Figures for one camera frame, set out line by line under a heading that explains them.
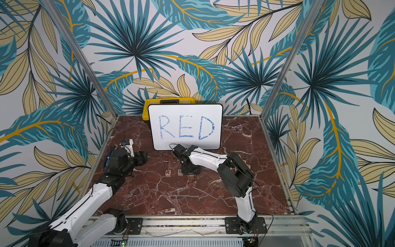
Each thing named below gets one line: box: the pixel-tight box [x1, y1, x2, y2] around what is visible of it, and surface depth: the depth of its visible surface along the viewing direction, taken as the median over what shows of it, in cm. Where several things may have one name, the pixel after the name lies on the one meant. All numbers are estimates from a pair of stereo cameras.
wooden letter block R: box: [165, 169, 172, 178], surface depth 90 cm
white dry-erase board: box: [147, 103, 224, 151], surface depth 90 cm
